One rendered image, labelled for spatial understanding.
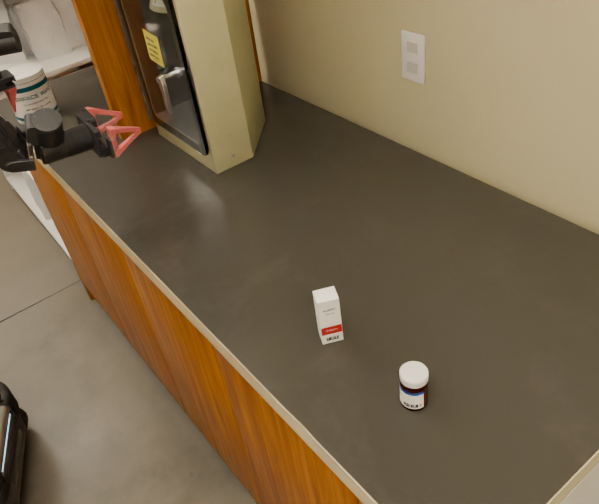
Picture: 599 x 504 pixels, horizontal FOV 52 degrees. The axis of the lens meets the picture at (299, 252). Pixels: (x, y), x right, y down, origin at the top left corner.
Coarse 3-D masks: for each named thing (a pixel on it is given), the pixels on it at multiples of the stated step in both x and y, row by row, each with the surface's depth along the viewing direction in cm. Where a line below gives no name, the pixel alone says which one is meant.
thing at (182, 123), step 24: (120, 0) 147; (144, 0) 136; (168, 0) 126; (144, 24) 142; (168, 24) 132; (144, 48) 149; (168, 48) 138; (144, 72) 157; (168, 72) 144; (192, 96) 140; (168, 120) 160; (192, 120) 146; (192, 144) 154
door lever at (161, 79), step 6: (174, 72) 139; (156, 78) 138; (162, 78) 137; (168, 78) 139; (162, 84) 138; (162, 90) 139; (168, 90) 140; (162, 96) 141; (168, 96) 140; (168, 102) 141; (168, 108) 142
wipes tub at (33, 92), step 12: (12, 72) 185; (24, 72) 184; (36, 72) 183; (24, 84) 181; (36, 84) 184; (48, 84) 189; (24, 96) 183; (36, 96) 185; (48, 96) 188; (24, 108) 186; (36, 108) 187
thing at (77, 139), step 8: (80, 120) 131; (72, 128) 128; (80, 128) 129; (88, 128) 129; (64, 136) 127; (72, 136) 127; (80, 136) 128; (88, 136) 129; (96, 136) 127; (72, 144) 127; (80, 144) 128; (88, 144) 129; (96, 144) 128; (72, 152) 128; (80, 152) 130; (96, 152) 131; (104, 152) 130
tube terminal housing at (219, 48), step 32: (192, 0) 129; (224, 0) 134; (192, 32) 132; (224, 32) 137; (192, 64) 135; (224, 64) 140; (224, 96) 144; (256, 96) 162; (160, 128) 171; (224, 128) 148; (256, 128) 162; (224, 160) 153
